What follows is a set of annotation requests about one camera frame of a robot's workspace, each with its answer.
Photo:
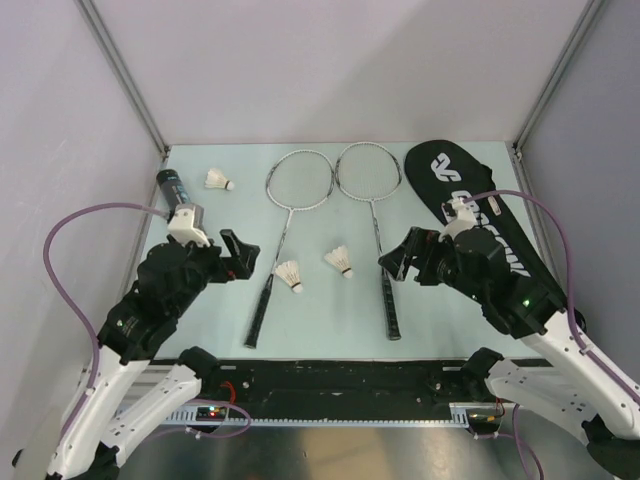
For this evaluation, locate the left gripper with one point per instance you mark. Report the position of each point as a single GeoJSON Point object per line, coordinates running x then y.
{"type": "Point", "coordinates": [240, 264]}

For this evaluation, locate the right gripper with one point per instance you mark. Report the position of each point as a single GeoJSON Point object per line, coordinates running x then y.
{"type": "Point", "coordinates": [424, 244]}

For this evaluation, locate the white shuttlecock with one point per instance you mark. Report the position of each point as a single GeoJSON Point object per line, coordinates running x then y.
{"type": "Point", "coordinates": [339, 259]}
{"type": "Point", "coordinates": [289, 272]}
{"type": "Point", "coordinates": [215, 179]}

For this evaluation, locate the black shuttlecock tube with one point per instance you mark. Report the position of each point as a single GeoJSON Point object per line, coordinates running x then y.
{"type": "Point", "coordinates": [172, 188]}

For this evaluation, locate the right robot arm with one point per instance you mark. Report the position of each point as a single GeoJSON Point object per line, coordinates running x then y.
{"type": "Point", "coordinates": [599, 403]}

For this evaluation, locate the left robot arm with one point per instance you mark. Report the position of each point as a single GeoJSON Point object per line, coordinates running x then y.
{"type": "Point", "coordinates": [97, 441]}

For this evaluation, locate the right white badminton racket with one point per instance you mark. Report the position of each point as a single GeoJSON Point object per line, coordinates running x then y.
{"type": "Point", "coordinates": [368, 172]}

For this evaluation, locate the white badminton racket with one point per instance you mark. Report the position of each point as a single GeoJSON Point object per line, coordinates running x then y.
{"type": "Point", "coordinates": [368, 172]}
{"type": "Point", "coordinates": [300, 181]}

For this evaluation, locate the left white badminton racket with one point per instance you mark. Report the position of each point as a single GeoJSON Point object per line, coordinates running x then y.
{"type": "Point", "coordinates": [300, 181]}

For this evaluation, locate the black racket bag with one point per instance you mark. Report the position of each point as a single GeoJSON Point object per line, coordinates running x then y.
{"type": "Point", "coordinates": [465, 190]}

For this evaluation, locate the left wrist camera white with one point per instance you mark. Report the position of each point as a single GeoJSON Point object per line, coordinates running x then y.
{"type": "Point", "coordinates": [186, 225]}

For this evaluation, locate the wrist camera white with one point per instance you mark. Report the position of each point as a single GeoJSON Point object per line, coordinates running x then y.
{"type": "Point", "coordinates": [186, 225]}
{"type": "Point", "coordinates": [461, 218]}

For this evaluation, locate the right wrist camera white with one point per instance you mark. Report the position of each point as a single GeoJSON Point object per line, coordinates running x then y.
{"type": "Point", "coordinates": [461, 218]}

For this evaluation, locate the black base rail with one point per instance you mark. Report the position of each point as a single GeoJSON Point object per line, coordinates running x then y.
{"type": "Point", "coordinates": [346, 390]}

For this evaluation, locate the grey cable duct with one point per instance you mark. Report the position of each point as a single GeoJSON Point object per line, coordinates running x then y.
{"type": "Point", "coordinates": [202, 415]}

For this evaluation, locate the left aluminium frame post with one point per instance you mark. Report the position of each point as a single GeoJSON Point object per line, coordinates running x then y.
{"type": "Point", "coordinates": [117, 64]}

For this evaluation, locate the aluminium frame post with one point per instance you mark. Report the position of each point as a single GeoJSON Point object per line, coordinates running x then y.
{"type": "Point", "coordinates": [117, 64]}
{"type": "Point", "coordinates": [578, 36]}

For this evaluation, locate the right aluminium frame post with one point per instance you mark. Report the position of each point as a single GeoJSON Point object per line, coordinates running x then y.
{"type": "Point", "coordinates": [578, 36]}

